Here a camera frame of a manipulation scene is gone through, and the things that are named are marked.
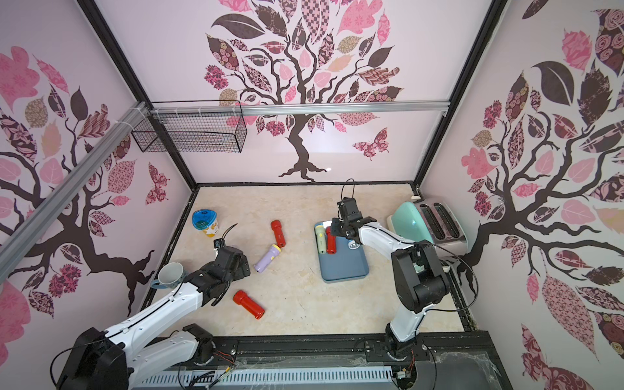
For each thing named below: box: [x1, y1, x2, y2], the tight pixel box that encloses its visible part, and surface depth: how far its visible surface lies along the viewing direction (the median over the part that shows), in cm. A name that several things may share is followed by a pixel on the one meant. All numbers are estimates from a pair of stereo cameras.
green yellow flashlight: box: [315, 225, 327, 255], surface depth 99 cm
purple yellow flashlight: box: [253, 243, 282, 273], surface depth 94 cm
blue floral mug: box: [150, 262, 188, 290], surface depth 83 cm
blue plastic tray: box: [313, 220, 370, 283], surface depth 93 cm
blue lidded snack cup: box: [191, 208, 220, 238], surface depth 97 cm
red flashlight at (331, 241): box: [325, 225, 338, 256], surface depth 97 cm
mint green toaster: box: [386, 198, 469, 254], surface depth 86 cm
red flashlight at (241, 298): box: [232, 290, 265, 320], surface depth 83 cm
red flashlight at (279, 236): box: [270, 219, 287, 248], surface depth 102 cm
